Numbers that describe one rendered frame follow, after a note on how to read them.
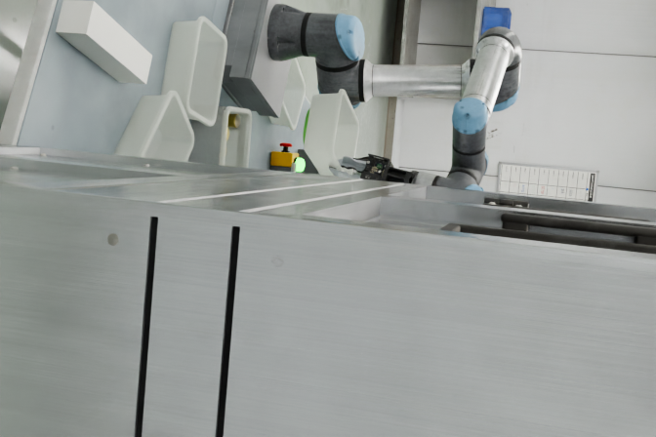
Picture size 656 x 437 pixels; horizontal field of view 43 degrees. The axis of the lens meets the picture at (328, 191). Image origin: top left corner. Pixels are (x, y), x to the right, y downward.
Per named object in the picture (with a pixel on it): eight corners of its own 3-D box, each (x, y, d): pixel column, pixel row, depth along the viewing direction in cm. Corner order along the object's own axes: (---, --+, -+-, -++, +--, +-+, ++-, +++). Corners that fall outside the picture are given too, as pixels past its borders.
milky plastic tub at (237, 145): (186, 195, 204) (221, 198, 202) (194, 102, 203) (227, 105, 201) (215, 192, 221) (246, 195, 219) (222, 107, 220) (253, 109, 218)
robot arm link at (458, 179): (483, 203, 193) (473, 227, 187) (437, 191, 196) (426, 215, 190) (487, 178, 187) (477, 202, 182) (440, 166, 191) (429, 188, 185)
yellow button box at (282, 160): (267, 173, 262) (290, 176, 260) (269, 149, 261) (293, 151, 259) (275, 173, 269) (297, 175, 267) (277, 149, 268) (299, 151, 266)
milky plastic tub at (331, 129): (307, 83, 196) (343, 84, 193) (327, 121, 216) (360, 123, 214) (294, 152, 190) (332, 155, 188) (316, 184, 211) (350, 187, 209)
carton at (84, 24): (62, -1, 147) (94, 1, 146) (125, 54, 170) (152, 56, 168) (55, 31, 146) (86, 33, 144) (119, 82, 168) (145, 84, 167)
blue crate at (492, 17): (483, 5, 725) (509, 7, 719) (486, 11, 764) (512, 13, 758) (476, 75, 731) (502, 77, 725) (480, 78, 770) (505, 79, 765)
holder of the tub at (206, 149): (184, 217, 205) (214, 219, 203) (192, 103, 203) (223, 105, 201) (212, 212, 222) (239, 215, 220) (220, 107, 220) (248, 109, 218)
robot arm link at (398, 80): (317, 44, 230) (521, 43, 222) (322, 90, 240) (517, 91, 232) (311, 68, 221) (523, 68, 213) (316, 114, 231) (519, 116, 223)
